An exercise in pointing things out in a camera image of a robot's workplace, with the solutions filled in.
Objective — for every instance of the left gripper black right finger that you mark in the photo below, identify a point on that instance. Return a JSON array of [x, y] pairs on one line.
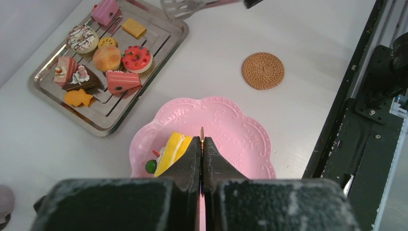
[[235, 203]]

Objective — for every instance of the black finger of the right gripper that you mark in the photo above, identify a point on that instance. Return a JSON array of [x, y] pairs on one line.
[[251, 3]]

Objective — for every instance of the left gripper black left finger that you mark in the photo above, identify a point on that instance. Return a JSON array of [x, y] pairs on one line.
[[170, 202]]

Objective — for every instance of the yellow cake slice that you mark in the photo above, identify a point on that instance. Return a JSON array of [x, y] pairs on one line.
[[175, 148]]

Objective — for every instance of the pink three-tier cake stand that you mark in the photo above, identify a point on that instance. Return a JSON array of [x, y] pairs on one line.
[[240, 139]]

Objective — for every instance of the stainless steel food tongs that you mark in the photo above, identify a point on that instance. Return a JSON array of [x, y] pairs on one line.
[[183, 9]]

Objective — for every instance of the light woven round coaster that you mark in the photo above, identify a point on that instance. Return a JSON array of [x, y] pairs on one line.
[[263, 71]]

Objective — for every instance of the rectangular yellow biscuit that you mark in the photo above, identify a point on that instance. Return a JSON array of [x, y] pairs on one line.
[[133, 28]]

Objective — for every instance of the red layered cake slice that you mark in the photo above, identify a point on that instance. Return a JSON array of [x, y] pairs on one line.
[[119, 81]]

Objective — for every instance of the orange fish-shaped cake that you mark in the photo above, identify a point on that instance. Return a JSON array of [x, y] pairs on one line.
[[77, 98]]

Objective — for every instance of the pink square cake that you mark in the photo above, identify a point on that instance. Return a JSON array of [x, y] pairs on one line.
[[104, 12]]

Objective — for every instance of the stainless steel serving tray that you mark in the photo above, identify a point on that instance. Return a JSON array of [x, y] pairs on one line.
[[107, 111]]

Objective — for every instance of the round yellow biscuit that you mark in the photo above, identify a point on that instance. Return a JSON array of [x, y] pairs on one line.
[[107, 41]]

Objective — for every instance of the chocolate cake slice with cream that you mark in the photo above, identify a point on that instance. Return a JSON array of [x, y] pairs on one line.
[[83, 78]]

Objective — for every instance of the round golden bread bun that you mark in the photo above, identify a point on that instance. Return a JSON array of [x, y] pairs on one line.
[[106, 58]]

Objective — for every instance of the mauve cup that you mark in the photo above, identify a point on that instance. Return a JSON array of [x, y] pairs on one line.
[[7, 201]]

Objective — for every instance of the white donut with chocolate drizzle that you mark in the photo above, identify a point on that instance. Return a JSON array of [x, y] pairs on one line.
[[82, 39]]

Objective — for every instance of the red cake slice with orange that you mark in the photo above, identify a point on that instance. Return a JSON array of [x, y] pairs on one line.
[[65, 68]]

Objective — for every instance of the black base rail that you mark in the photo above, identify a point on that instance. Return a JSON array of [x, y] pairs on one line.
[[363, 135]]

